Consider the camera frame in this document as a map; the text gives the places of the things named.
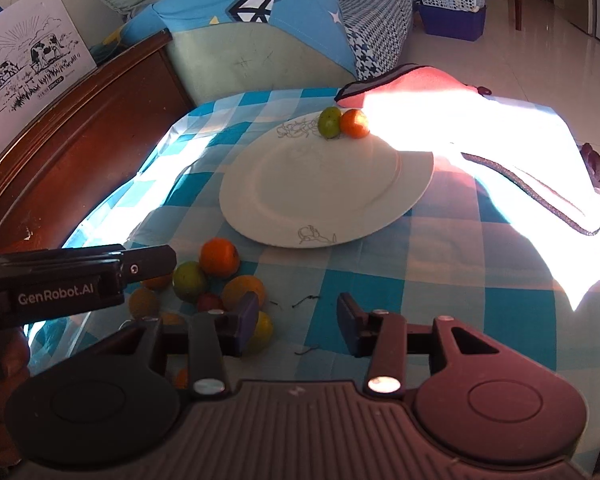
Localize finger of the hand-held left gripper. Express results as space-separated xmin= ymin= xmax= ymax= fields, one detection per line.
xmin=121 ymin=245 xmax=178 ymax=292

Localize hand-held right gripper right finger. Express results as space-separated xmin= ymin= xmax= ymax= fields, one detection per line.
xmin=336 ymin=292 xmax=523 ymax=396

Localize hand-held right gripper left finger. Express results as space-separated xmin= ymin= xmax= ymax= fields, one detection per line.
xmin=77 ymin=292 xmax=260 ymax=397

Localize yellow-green jujube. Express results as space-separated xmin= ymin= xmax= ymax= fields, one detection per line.
xmin=247 ymin=311 xmax=274 ymax=353

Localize large orange mandarin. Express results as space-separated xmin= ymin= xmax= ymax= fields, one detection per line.
xmin=128 ymin=287 xmax=161 ymax=320
xmin=200 ymin=237 xmax=241 ymax=278
xmin=222 ymin=275 xmax=267 ymax=312

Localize green jujube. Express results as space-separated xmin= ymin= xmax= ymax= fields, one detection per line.
xmin=318 ymin=106 xmax=342 ymax=138
xmin=172 ymin=261 xmax=209 ymax=302

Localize red cherry tomato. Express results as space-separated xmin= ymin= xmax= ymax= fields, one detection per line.
xmin=196 ymin=292 xmax=226 ymax=313

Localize white plate with line drawings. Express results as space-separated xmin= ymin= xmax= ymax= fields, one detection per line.
xmin=219 ymin=114 xmax=435 ymax=248

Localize person's left hand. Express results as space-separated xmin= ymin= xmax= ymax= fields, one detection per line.
xmin=0 ymin=326 xmax=32 ymax=467

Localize blue white checked tablecloth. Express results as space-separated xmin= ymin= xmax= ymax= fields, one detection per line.
xmin=25 ymin=87 xmax=600 ymax=401

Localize wooden headboard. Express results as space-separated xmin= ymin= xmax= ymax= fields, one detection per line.
xmin=0 ymin=30 xmax=196 ymax=253

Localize pale green cushion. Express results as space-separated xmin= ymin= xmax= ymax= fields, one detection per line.
xmin=165 ymin=22 xmax=356 ymax=106

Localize white carton with cow print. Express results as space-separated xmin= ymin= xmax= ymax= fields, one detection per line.
xmin=0 ymin=0 xmax=98 ymax=176

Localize red cloth with dark border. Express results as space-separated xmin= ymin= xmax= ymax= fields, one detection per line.
xmin=335 ymin=64 xmax=600 ymax=237

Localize chair with blue cover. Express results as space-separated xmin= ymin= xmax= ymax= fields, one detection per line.
xmin=122 ymin=0 xmax=358 ymax=78

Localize blue houndstooth sofa cover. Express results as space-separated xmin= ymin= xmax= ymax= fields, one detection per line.
xmin=332 ymin=0 xmax=414 ymax=81

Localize blue plastic bin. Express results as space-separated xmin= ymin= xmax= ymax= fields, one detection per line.
xmin=417 ymin=2 xmax=487 ymax=42

